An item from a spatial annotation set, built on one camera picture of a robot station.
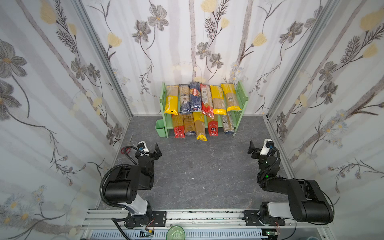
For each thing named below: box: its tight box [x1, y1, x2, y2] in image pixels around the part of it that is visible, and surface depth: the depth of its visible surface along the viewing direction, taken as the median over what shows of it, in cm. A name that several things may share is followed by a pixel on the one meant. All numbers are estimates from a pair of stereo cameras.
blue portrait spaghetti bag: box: [179, 84, 192, 115], surface depth 90 cm
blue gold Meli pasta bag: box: [183, 113, 197, 136], surface depth 95 cm
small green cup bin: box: [155, 119, 166, 137], surface depth 105 cm
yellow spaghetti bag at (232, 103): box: [221, 83, 242, 112], surface depth 90 cm
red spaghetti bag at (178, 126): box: [172, 114, 186, 139], surface depth 96 cm
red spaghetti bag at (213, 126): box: [207, 115, 219, 137], surface depth 94 cm
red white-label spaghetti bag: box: [200, 83, 214, 119], surface depth 86 cm
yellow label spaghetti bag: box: [164, 85, 179, 116], surface depth 90 cm
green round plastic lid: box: [166, 225, 186, 240], surface depth 71 cm
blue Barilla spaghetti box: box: [189, 81, 202, 113], surface depth 88 cm
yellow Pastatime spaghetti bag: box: [210, 85, 227, 116], surface depth 88 cm
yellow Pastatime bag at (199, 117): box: [193, 112, 208, 142], surface depth 95 cm
